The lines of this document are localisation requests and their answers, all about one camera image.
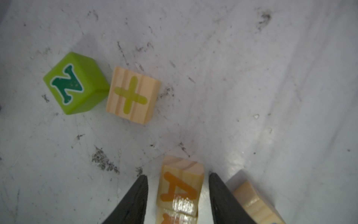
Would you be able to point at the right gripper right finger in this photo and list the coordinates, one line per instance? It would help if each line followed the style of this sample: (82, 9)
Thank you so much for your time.
(225, 208)

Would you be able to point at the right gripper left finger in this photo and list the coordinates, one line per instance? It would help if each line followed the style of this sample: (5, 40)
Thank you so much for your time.
(132, 208)

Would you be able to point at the wooden block letter A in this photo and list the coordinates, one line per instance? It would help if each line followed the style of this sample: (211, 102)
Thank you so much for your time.
(180, 185)

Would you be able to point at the wooden block letter F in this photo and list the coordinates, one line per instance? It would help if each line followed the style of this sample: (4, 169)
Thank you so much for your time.
(258, 208)

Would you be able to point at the green block letter N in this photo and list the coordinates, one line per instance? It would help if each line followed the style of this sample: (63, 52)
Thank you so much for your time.
(77, 83)

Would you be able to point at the wooden block plus sign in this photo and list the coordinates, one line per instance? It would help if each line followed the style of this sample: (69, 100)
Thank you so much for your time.
(132, 95)

